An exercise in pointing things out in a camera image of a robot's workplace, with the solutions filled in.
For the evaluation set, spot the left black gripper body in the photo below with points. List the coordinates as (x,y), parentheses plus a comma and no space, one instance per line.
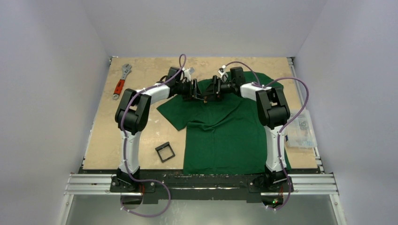
(187,93)

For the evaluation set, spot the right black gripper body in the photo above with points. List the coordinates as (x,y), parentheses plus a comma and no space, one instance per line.
(215,87)

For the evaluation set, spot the green t-shirt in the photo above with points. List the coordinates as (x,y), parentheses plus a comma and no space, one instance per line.
(223,136)

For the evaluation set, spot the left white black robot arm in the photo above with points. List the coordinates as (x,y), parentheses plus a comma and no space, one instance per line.
(132,116)

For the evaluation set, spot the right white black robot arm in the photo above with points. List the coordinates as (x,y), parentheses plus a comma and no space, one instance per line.
(273,113)

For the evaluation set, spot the clear plastic parts box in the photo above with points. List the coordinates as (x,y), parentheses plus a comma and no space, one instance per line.
(300,132)

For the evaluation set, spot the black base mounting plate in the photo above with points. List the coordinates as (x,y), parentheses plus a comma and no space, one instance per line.
(148,186)

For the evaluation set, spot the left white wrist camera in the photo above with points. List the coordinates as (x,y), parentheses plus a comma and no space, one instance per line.
(187,73)

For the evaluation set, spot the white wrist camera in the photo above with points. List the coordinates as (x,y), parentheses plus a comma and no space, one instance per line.
(223,74)
(187,73)

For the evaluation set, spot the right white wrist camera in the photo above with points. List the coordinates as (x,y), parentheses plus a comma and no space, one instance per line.
(223,74)

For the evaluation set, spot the black square frame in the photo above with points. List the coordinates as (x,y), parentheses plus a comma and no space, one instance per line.
(165,152)

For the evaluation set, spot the red handled adjustable wrench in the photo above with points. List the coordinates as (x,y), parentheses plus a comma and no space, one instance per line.
(126,70)

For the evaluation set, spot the aluminium rail frame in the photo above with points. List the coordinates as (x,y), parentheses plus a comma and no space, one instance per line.
(308,176)

